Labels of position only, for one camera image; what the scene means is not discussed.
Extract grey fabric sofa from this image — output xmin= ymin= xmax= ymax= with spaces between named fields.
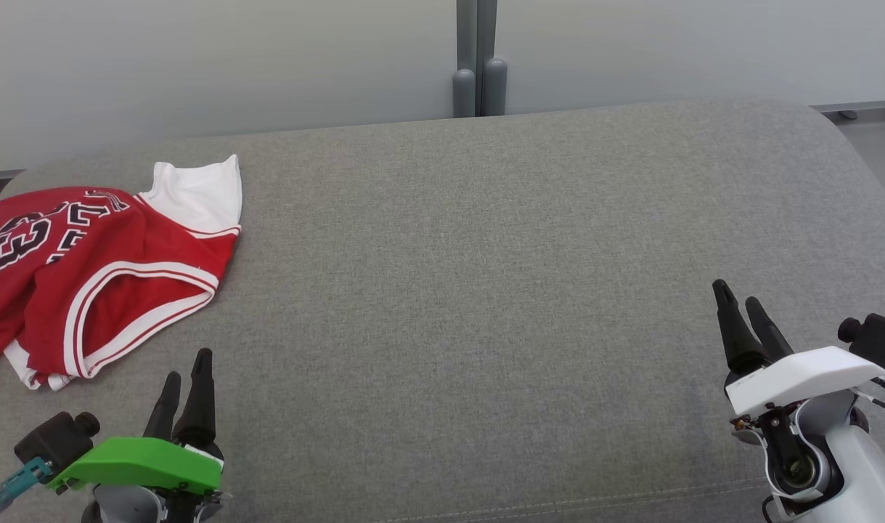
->
xmin=0 ymin=98 xmax=885 ymax=523

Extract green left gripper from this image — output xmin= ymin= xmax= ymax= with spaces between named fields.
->
xmin=46 ymin=349 xmax=225 ymax=502

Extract red basketball jersey white sleeves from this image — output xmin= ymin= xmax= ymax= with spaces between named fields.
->
xmin=0 ymin=154 xmax=242 ymax=397

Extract grey rounded post cylinder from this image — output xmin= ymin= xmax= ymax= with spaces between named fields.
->
xmin=483 ymin=58 xmax=508 ymax=117
xmin=452 ymin=68 xmax=476 ymax=118

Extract teal left camera connector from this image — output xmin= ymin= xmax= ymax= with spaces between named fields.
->
xmin=0 ymin=458 xmax=53 ymax=513

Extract long grey baseboard rail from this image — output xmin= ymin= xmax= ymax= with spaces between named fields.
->
xmin=811 ymin=98 xmax=885 ymax=114

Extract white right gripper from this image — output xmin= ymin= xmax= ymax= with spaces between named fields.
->
xmin=712 ymin=279 xmax=885 ymax=418

